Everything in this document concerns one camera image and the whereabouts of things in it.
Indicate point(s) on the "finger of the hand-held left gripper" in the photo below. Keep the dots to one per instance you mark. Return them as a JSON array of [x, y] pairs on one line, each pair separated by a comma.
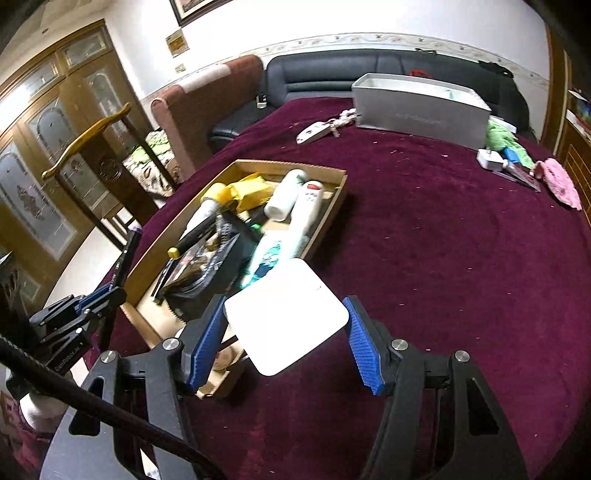
[[115, 300], [97, 299]]

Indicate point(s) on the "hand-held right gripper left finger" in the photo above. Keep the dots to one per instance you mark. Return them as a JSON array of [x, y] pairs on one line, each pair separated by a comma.
[[203, 344]]

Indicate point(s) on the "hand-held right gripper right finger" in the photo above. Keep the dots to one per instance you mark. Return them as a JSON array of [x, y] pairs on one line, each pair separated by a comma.
[[364, 346]]

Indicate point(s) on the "black marker with purple cap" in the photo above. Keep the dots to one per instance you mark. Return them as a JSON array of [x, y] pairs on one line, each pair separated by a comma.
[[124, 258]]

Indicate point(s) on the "cardboard tray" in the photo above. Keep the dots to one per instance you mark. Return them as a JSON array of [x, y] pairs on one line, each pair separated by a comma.
[[152, 325]]

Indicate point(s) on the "white square box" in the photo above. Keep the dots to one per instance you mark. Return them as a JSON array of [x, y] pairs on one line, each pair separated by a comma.
[[286, 318]]

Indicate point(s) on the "black packet with white cap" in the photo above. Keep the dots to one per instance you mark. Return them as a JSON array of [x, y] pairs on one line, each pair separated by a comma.
[[231, 258]]

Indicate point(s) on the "black marker with olive caps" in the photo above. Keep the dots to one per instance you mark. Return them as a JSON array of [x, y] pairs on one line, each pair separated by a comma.
[[189, 242]]

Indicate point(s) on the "teal cartoon tissue pack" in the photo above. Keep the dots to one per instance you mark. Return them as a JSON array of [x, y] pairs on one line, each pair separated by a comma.
[[270, 256]]

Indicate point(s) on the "white bottle with red label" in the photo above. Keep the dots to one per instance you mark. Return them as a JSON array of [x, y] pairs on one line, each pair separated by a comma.
[[307, 212]]

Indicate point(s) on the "white bottle with yellow cap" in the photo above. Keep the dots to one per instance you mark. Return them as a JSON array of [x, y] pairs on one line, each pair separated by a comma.
[[217, 194]]

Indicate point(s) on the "yellow packet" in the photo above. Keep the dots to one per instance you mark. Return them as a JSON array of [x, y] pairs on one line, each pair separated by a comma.
[[249, 191]]

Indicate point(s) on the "small white bottle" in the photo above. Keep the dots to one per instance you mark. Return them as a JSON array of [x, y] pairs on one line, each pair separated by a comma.
[[284, 196]]

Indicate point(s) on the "person's left hand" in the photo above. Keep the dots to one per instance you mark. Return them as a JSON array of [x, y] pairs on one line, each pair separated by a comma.
[[41, 408]]

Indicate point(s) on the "floral seat cushion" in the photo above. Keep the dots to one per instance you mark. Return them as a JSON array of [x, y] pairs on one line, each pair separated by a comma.
[[147, 161]]

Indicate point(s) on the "wooden chair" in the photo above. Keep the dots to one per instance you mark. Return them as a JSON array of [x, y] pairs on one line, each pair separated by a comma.
[[83, 143]]

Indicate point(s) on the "wooden glass door cabinet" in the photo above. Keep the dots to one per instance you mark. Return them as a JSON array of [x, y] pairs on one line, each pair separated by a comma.
[[46, 115]]

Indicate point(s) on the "brown armchair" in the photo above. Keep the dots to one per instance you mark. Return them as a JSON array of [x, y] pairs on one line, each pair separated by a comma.
[[207, 106]]

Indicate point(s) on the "white charger plug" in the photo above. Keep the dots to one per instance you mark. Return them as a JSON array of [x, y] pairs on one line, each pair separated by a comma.
[[487, 159]]

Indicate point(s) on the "flat red packet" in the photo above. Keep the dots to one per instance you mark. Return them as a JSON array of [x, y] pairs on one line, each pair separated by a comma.
[[521, 177]]

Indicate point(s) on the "grey rectangular box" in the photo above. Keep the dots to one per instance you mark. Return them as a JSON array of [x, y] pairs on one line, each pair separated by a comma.
[[415, 120]]

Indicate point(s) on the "small blue packet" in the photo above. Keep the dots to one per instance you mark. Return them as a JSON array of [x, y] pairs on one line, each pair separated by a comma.
[[510, 154]]

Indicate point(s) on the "small black white device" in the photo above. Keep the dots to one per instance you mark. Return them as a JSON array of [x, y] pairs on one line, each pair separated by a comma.
[[262, 100]]

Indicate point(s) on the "green cloth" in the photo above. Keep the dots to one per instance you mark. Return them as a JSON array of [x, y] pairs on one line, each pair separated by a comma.
[[501, 136]]

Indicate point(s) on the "pink cloth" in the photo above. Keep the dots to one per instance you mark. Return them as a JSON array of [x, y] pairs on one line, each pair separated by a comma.
[[558, 182]]

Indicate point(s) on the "black leather sofa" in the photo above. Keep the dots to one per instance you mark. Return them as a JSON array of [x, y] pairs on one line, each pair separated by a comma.
[[314, 74]]

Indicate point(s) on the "yellow wall plaque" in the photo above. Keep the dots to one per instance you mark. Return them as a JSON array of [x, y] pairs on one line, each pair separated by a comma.
[[178, 42]]

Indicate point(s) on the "framed wall picture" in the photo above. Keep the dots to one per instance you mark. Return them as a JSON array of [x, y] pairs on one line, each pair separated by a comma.
[[194, 11]]

